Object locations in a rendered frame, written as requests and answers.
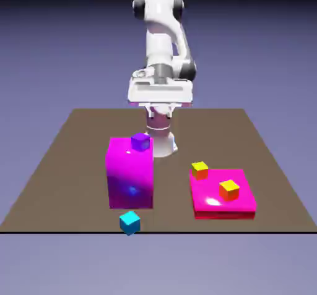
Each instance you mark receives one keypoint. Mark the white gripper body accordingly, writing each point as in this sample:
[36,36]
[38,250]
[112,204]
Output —
[159,92]

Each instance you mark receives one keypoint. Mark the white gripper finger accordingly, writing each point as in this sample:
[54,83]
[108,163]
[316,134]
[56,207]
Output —
[169,111]
[149,110]

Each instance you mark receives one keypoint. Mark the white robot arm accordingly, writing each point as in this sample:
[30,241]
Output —
[159,42]

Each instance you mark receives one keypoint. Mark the small purple cube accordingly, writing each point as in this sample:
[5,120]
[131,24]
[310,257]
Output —
[140,142]

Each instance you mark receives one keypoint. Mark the small yellow cube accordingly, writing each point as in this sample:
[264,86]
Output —
[229,190]
[199,170]

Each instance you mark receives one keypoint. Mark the small cyan cube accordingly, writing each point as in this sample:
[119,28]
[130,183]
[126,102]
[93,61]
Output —
[129,222]

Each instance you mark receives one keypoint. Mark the large magenta tall box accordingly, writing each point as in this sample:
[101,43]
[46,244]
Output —
[130,173]

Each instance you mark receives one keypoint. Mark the large pink flat box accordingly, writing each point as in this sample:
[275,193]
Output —
[223,196]

